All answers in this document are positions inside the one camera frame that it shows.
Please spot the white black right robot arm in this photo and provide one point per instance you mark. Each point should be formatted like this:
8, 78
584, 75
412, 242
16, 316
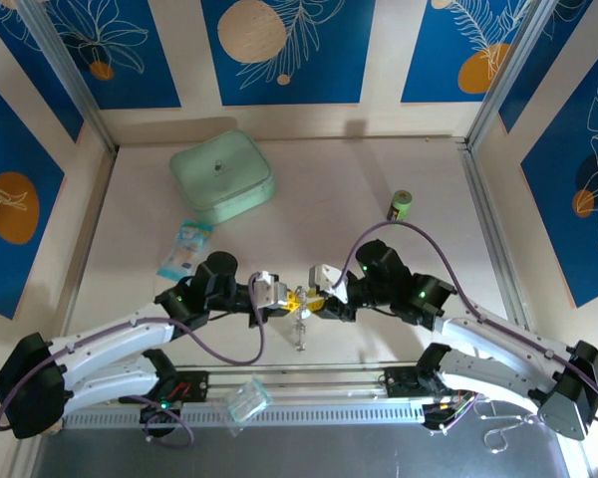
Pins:
503, 343

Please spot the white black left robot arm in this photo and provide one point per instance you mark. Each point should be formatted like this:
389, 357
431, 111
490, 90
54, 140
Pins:
114, 333

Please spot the light blue wipes packet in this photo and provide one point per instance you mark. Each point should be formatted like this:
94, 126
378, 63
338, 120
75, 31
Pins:
187, 246

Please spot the green cylindrical battery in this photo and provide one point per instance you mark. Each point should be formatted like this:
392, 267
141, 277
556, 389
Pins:
401, 201

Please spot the clear plastic box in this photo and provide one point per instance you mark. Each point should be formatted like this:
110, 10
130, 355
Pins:
246, 398

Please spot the mint green zip case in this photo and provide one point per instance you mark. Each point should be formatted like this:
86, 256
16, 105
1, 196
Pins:
219, 174

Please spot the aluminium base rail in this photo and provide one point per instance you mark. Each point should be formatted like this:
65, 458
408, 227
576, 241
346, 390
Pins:
304, 378

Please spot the aluminium side rail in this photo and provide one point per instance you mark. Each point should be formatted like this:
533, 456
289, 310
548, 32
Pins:
92, 224
494, 239

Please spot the aluminium frame post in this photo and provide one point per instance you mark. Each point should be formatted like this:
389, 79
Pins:
513, 65
67, 65

